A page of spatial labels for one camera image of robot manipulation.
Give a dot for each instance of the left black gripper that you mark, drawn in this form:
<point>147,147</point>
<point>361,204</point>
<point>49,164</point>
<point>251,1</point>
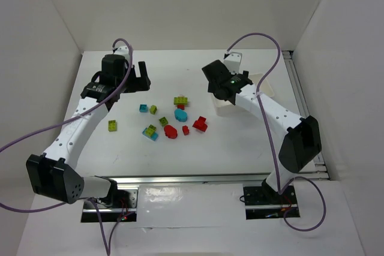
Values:
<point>138,81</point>

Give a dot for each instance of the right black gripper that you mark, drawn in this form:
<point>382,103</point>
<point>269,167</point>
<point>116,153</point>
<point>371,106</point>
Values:
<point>212,70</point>

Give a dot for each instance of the red large lego brick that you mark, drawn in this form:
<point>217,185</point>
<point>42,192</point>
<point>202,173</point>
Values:
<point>200,124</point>

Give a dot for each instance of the blue rounded lego piece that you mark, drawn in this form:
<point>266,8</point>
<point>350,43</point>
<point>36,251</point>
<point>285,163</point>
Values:
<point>181,115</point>

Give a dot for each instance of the red small lego brick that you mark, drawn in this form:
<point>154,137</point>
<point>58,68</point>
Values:
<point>185,130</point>

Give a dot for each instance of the red rounded lego piece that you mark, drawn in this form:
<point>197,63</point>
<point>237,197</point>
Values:
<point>170,132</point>

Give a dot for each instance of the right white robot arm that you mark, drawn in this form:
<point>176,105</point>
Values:
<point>300,136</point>

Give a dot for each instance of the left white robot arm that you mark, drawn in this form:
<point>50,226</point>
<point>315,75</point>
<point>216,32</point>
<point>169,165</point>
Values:
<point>52,174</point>

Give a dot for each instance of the blue square lego brick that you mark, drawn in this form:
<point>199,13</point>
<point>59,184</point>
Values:
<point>143,108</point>

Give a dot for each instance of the green tilted lego brick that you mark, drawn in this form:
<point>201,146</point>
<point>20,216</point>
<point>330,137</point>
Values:
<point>153,109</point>

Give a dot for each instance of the green 2x4 lego brick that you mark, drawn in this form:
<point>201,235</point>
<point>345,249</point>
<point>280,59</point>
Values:
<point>180,100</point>

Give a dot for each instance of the green upside-down lego brick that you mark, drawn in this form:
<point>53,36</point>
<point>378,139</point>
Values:
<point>163,121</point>

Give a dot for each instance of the green lego brick far left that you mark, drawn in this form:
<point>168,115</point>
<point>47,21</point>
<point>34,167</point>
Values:
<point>112,126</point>

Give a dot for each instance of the blue brick under green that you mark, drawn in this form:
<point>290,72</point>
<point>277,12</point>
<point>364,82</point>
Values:
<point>153,138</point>

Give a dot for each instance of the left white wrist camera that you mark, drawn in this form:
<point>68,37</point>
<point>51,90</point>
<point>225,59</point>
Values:
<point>122,51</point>

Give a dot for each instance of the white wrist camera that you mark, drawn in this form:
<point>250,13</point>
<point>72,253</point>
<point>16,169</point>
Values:
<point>122,51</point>
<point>232,61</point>

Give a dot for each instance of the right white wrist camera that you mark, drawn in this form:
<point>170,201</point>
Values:
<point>232,61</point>

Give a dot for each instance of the aluminium rail front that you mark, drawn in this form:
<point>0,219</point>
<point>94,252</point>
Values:
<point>204,178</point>

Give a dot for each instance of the aluminium rail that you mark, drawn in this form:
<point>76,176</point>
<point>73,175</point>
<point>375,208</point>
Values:
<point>204,178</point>
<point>320,166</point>

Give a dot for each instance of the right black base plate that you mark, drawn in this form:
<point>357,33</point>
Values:
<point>258,206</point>

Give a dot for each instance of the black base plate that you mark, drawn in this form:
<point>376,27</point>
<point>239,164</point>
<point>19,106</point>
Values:
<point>124,207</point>
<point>258,206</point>

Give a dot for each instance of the aluminium rail right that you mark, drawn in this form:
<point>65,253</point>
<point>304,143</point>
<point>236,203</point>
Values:
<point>320,166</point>

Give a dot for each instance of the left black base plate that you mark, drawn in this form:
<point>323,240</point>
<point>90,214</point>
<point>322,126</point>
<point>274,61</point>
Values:
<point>124,207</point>

